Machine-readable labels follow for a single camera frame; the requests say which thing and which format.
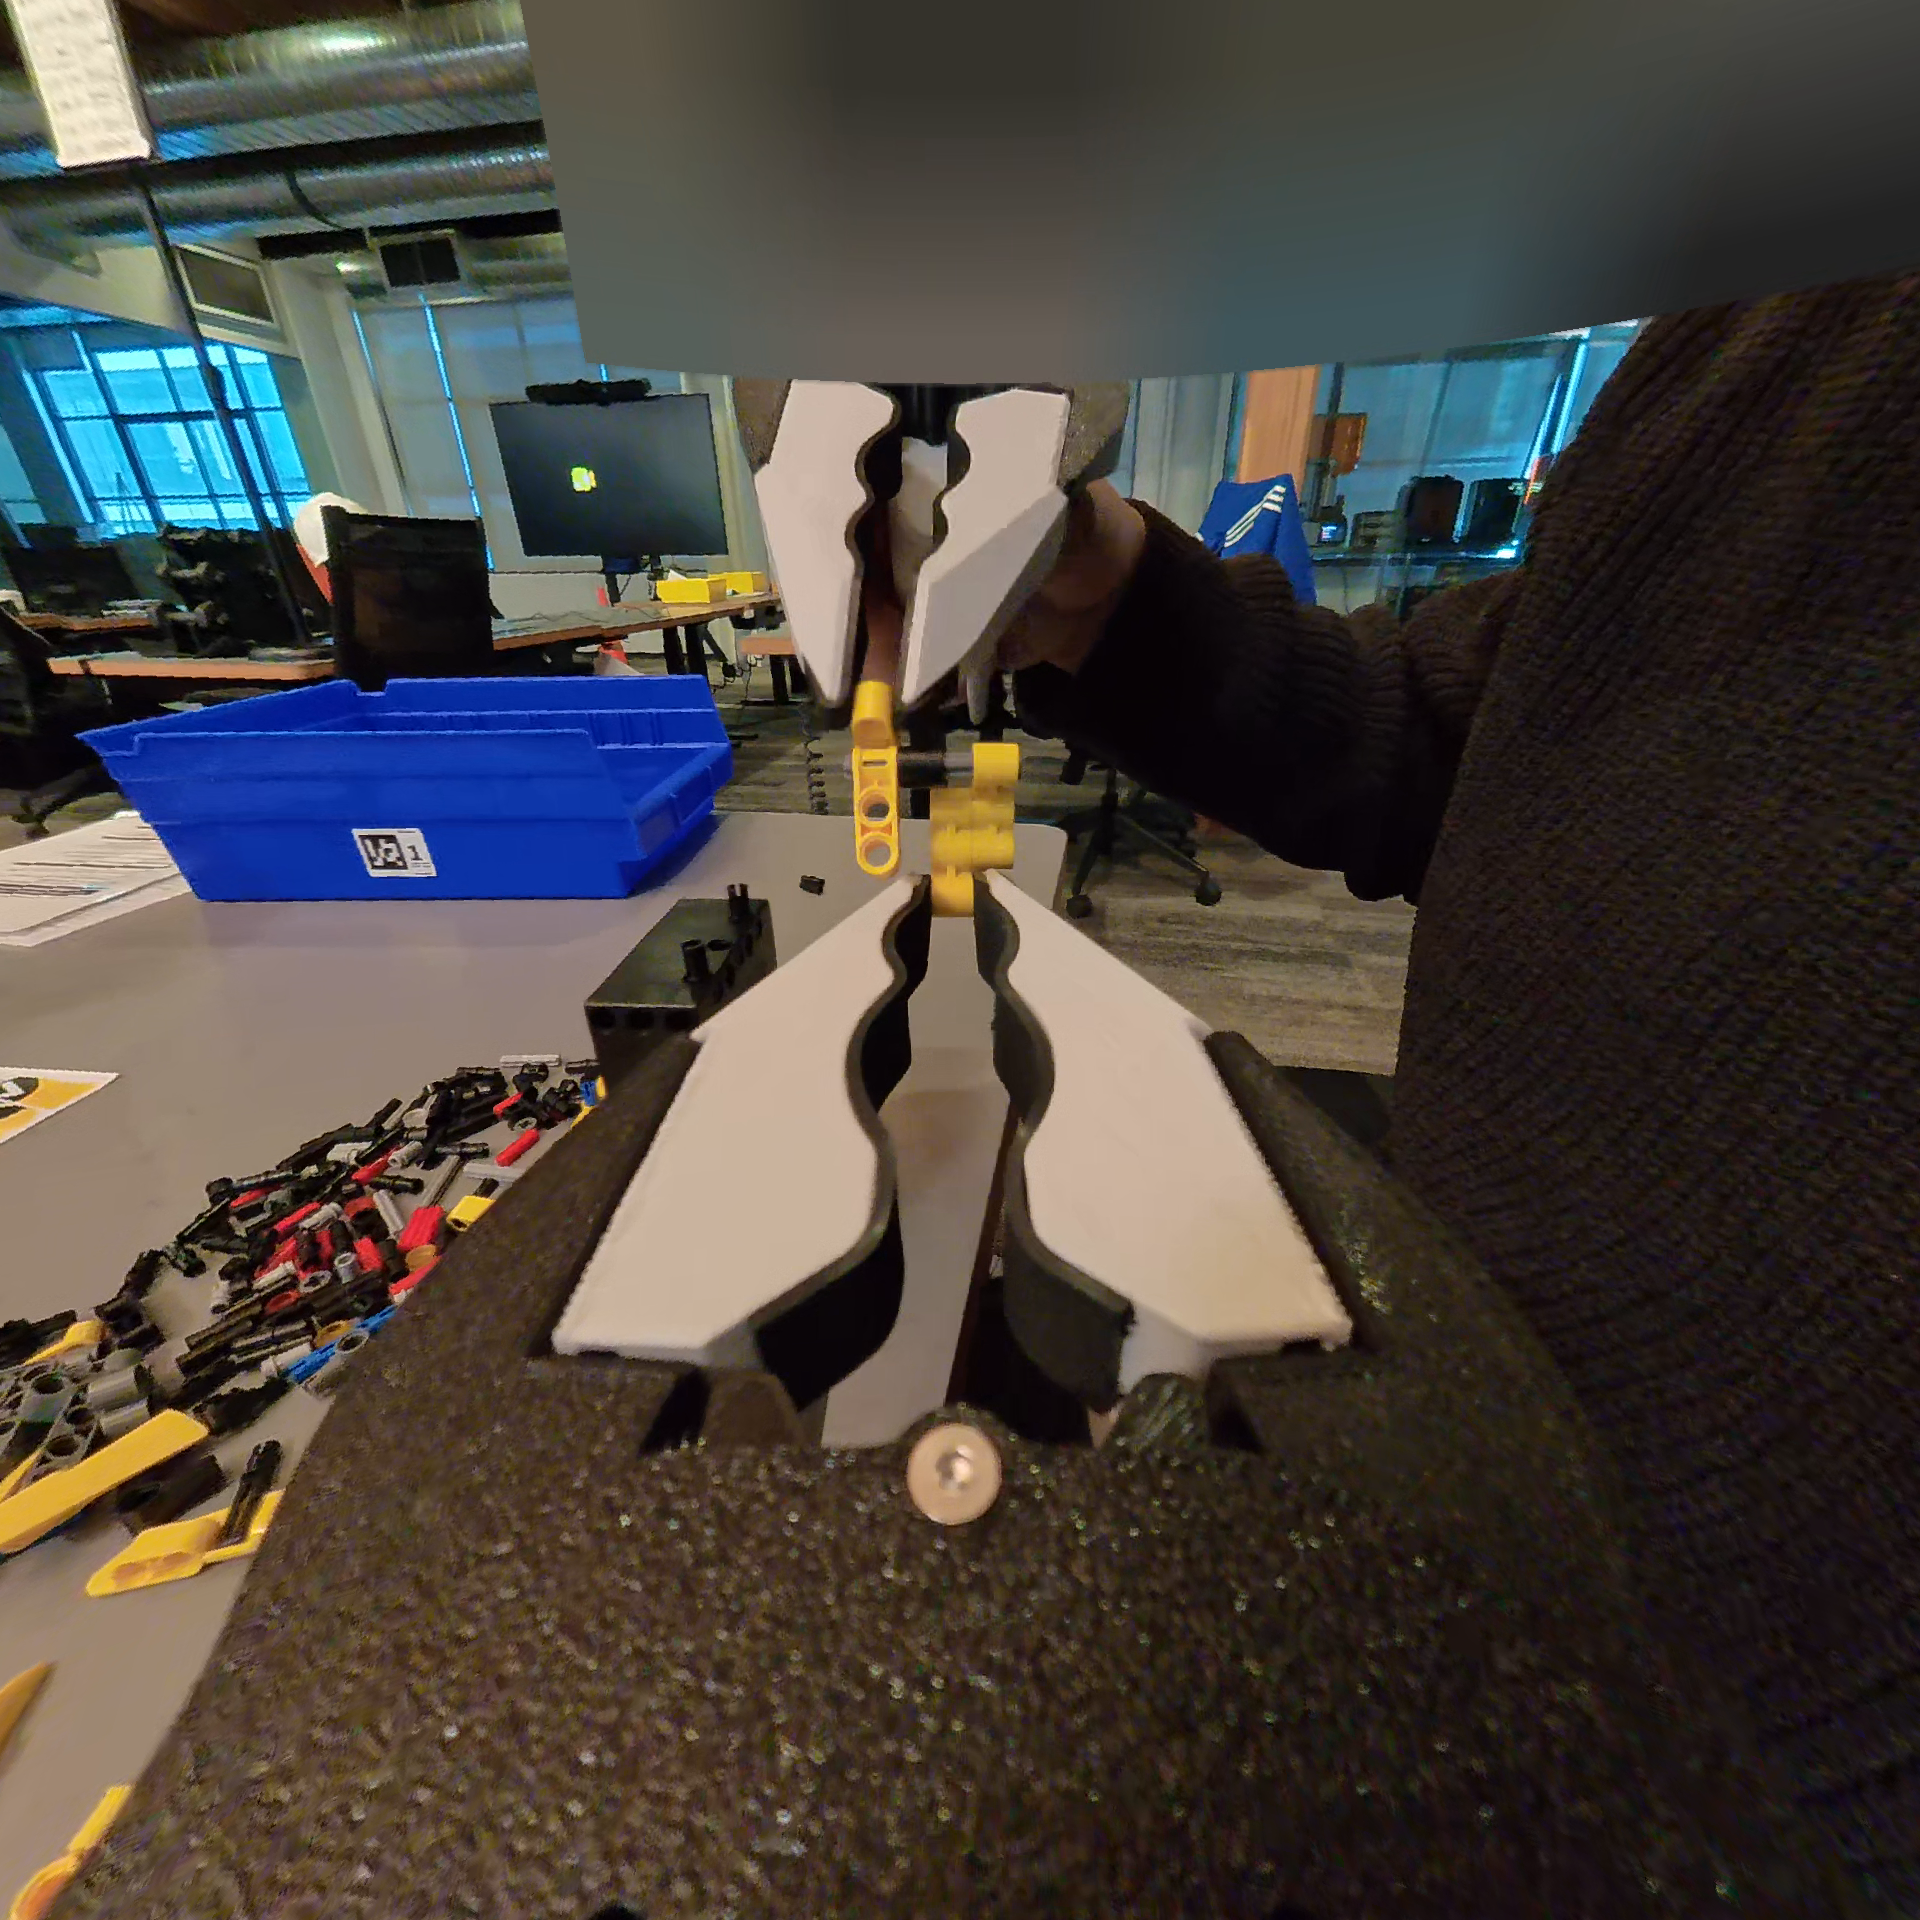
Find yellow printed instruction sheet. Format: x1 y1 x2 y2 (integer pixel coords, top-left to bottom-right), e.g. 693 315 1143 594
0 1067 120 1145

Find white printed paper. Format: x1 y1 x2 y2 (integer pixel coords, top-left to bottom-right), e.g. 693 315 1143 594
0 815 191 946

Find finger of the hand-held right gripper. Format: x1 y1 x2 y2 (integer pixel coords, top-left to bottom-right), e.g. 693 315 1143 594
750 379 903 711
897 386 1075 711

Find black toy battery box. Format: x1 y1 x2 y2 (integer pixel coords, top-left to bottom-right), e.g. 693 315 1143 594
586 885 779 1075

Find black office chair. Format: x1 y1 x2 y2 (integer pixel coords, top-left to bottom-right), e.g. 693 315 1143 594
323 508 502 692

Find black swivel chair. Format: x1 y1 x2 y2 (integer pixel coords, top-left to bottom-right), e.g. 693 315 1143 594
1064 743 1225 922

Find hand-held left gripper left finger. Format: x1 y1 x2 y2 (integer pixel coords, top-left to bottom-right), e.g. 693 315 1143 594
551 874 936 1413

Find blue jacket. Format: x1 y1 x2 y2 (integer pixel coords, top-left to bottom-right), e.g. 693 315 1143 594
1201 478 1321 605

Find person's right forearm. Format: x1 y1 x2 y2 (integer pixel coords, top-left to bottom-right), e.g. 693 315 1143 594
1014 503 1519 903

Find yellow short toy beam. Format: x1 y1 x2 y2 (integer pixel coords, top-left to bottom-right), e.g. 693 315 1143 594
853 681 905 879

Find black computer monitor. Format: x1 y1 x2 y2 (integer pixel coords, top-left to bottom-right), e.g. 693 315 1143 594
490 393 733 559

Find person's right hand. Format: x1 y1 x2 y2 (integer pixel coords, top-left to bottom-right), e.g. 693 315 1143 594
1002 478 1158 677

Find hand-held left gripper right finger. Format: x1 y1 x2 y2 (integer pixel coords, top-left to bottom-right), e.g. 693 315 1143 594
976 871 1361 1409

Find yellow toy connector block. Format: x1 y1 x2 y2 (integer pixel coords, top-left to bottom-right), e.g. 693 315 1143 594
931 743 1025 916

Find person's torso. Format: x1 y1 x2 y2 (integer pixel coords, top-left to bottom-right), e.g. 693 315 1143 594
1387 276 1920 1920

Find blue storage bin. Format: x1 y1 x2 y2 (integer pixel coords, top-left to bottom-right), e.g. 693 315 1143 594
78 674 735 903

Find wooden office desk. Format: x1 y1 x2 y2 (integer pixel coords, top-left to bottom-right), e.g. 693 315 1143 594
46 593 782 684

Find pile of toy building pieces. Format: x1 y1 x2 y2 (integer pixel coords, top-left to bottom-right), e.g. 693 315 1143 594
0 1055 606 1920

